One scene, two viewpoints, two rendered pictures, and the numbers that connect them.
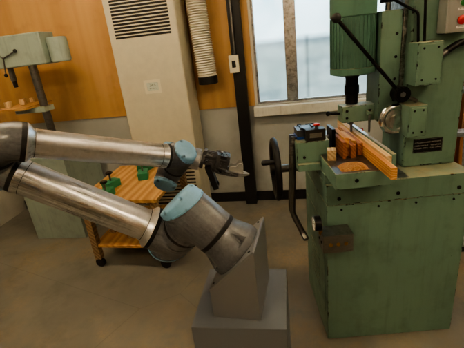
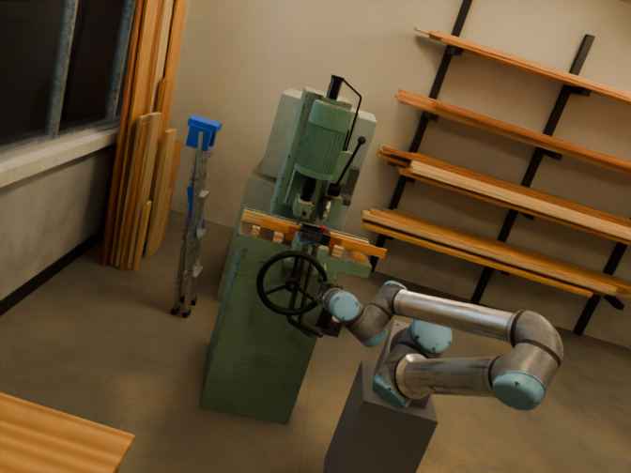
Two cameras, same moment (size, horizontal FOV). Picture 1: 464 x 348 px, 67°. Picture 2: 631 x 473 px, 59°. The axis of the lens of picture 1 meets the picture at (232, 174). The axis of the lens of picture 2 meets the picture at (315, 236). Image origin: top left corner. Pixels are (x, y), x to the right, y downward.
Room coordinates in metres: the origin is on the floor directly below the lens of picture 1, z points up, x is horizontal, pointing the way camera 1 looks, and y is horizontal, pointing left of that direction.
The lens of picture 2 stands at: (1.93, 1.86, 1.72)
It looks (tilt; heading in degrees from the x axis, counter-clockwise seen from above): 18 degrees down; 257
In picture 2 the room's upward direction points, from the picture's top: 18 degrees clockwise
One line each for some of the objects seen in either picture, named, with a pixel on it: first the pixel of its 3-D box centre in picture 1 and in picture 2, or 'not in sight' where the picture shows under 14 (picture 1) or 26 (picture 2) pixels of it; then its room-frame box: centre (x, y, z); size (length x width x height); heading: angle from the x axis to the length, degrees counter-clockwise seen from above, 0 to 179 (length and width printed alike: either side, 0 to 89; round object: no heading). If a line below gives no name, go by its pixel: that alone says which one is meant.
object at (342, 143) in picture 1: (335, 141); (314, 238); (1.40, -0.45, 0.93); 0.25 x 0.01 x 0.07; 178
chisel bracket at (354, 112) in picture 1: (355, 113); (301, 207); (1.47, -0.56, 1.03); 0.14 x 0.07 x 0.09; 88
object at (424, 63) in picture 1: (424, 63); (341, 165); (1.32, -0.75, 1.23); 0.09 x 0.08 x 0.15; 88
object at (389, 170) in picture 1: (362, 147); (324, 237); (1.34, -0.54, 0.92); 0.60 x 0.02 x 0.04; 178
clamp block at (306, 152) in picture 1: (309, 147); (308, 250); (1.43, -0.35, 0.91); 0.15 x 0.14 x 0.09; 178
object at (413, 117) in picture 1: (412, 119); (330, 206); (1.31, -0.72, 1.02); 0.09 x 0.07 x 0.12; 178
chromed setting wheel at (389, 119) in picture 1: (394, 119); (325, 208); (1.35, -0.67, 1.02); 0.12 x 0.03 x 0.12; 88
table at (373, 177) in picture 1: (329, 155); (304, 251); (1.43, -0.43, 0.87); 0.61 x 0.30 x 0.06; 178
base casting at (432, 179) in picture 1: (377, 170); (284, 252); (1.47, -0.66, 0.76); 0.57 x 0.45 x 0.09; 88
